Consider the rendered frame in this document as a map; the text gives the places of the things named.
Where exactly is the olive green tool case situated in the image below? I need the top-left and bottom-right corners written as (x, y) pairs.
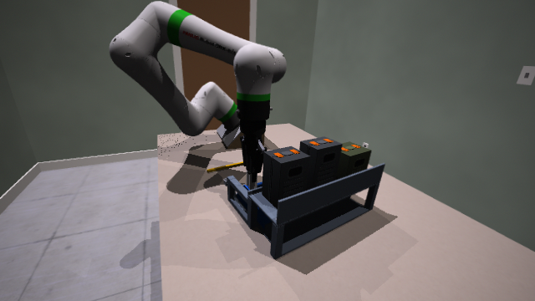
top-left (336, 142), bottom-right (371, 180)

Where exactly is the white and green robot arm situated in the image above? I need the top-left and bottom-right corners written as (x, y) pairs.
top-left (110, 1), bottom-right (287, 136)

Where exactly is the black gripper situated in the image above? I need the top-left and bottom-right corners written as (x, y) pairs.
top-left (240, 120), bottom-right (268, 190)

